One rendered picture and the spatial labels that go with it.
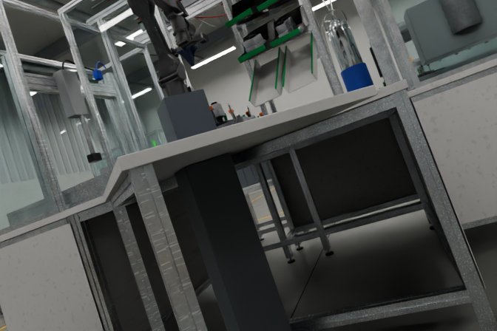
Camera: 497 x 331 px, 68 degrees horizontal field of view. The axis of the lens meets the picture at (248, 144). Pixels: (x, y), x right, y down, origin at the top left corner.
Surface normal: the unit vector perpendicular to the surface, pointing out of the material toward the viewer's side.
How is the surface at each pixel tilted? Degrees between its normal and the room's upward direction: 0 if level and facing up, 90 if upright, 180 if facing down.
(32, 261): 90
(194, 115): 90
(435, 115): 90
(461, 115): 90
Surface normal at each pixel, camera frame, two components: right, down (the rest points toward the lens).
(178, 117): 0.39, -0.20
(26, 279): -0.33, 0.05
